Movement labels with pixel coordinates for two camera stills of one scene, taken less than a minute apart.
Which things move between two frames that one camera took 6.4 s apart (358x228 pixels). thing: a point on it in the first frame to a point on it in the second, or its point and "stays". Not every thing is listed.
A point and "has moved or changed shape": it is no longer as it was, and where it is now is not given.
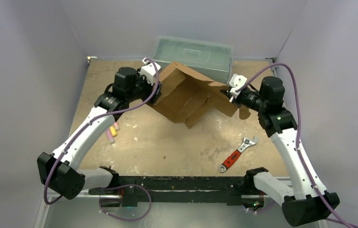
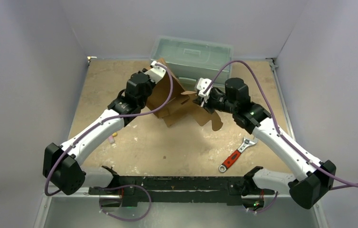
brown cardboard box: x=187 y=97 has moved or changed shape
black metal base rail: x=237 y=191 stays
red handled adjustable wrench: x=246 y=142 stays
